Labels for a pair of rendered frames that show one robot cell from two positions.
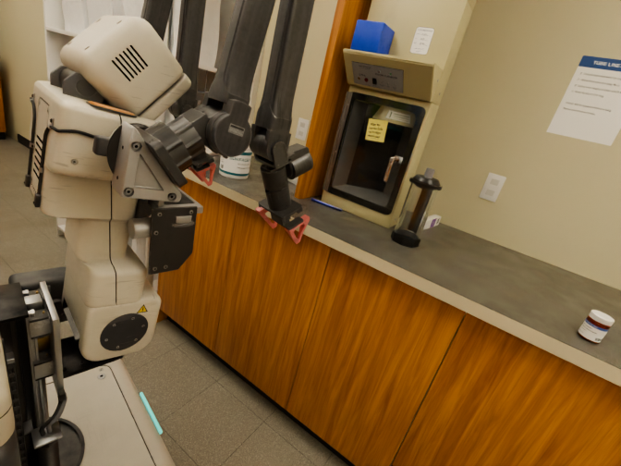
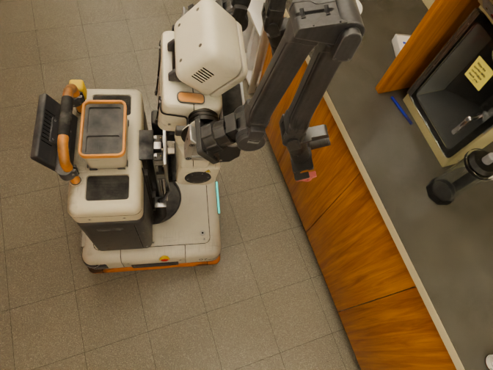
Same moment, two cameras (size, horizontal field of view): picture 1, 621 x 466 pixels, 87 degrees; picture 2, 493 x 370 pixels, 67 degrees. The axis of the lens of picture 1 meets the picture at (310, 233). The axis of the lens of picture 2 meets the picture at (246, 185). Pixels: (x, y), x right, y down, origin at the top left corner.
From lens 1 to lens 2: 0.77 m
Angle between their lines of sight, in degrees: 46
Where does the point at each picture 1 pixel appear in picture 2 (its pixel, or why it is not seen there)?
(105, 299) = (187, 165)
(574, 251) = not seen: outside the picture
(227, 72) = (252, 111)
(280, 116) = (296, 127)
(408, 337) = (383, 263)
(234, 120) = (252, 139)
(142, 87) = (210, 84)
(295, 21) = (314, 83)
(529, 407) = (426, 357)
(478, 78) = not seen: outside the picture
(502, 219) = not seen: outside the picture
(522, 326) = (440, 324)
